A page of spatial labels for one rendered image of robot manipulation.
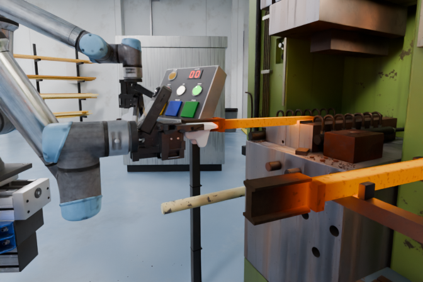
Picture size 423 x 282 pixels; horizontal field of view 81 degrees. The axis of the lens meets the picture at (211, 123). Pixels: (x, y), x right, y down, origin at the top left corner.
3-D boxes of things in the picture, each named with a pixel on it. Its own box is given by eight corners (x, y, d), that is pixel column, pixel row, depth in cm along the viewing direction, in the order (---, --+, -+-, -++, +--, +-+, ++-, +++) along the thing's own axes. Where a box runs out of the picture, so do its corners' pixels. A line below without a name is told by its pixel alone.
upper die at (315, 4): (318, 20, 65) (320, -19, 63) (268, 35, 82) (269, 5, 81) (405, 36, 83) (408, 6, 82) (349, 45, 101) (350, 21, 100)
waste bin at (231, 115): (236, 129, 697) (236, 107, 689) (238, 132, 649) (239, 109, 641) (219, 129, 695) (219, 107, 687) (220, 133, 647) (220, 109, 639)
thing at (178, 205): (163, 218, 96) (163, 205, 96) (160, 212, 101) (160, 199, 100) (255, 196, 116) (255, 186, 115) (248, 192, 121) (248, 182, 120)
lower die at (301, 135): (311, 152, 69) (313, 122, 68) (265, 140, 87) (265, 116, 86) (394, 139, 88) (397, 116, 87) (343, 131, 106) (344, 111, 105)
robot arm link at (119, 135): (105, 118, 54) (108, 123, 47) (127, 118, 56) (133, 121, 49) (106, 152, 55) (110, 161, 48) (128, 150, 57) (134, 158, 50)
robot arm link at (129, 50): (121, 41, 100) (142, 41, 102) (122, 68, 102) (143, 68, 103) (117, 36, 93) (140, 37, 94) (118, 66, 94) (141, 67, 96)
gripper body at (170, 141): (176, 150, 63) (127, 155, 57) (176, 117, 62) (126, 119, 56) (187, 158, 56) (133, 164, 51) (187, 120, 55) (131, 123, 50)
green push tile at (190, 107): (192, 117, 103) (198, 101, 105) (179, 116, 107) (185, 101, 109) (195, 118, 104) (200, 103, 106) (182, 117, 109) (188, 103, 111)
